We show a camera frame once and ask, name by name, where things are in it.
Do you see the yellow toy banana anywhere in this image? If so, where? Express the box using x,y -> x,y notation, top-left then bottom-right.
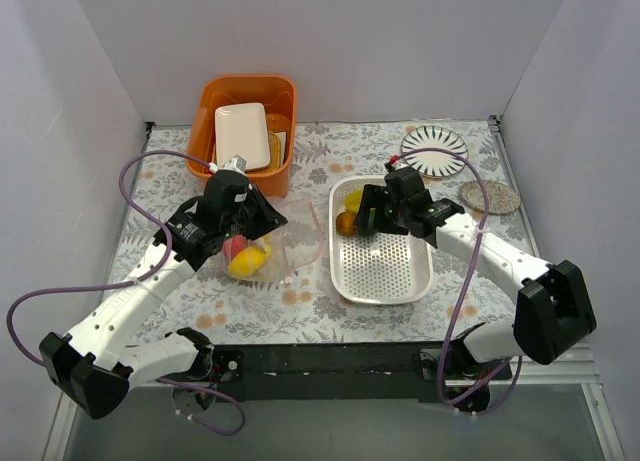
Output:
261,245 -> 273,264

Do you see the red toy apple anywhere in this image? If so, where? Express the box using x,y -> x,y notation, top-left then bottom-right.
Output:
222,235 -> 249,264

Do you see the clear zip top bag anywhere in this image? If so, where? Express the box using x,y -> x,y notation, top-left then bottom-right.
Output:
210,197 -> 326,283

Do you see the yellow toy mango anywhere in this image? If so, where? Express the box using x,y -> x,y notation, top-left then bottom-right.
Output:
228,246 -> 267,279

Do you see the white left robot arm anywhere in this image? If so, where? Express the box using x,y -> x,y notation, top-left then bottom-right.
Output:
39,170 -> 287,419

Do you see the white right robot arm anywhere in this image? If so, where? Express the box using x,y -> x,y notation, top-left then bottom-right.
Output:
355,167 -> 597,379

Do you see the brown toy kiwi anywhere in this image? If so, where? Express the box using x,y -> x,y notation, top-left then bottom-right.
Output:
335,211 -> 357,237

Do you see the blue striped round plate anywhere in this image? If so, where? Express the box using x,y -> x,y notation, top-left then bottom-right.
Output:
401,125 -> 469,179

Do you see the white perforated plastic basket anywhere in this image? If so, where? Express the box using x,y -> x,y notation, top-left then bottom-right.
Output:
328,175 -> 433,306

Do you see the yellow woven tray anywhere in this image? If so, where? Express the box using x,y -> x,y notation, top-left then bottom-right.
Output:
211,130 -> 285,174

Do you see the speckled round coaster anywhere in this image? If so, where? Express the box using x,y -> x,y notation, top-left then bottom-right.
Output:
459,180 -> 521,215

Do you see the white rectangular plate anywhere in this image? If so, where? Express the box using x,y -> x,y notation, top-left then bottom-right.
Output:
214,103 -> 271,171

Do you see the floral patterned table mat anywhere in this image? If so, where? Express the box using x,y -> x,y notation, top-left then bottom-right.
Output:
110,122 -> 514,345

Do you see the orange plastic bin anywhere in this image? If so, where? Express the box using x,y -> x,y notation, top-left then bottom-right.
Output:
187,75 -> 297,198

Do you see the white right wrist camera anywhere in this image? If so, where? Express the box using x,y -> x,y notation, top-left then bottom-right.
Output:
385,155 -> 409,173

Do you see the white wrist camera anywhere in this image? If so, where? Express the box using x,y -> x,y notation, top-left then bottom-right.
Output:
208,155 -> 247,175
385,155 -> 409,173

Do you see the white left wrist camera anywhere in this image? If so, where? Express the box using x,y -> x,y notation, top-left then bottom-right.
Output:
208,155 -> 247,175

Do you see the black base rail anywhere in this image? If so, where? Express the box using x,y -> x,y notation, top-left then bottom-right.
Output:
204,341 -> 511,402

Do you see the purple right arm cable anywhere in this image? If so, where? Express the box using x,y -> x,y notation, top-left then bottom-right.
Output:
388,148 -> 523,415

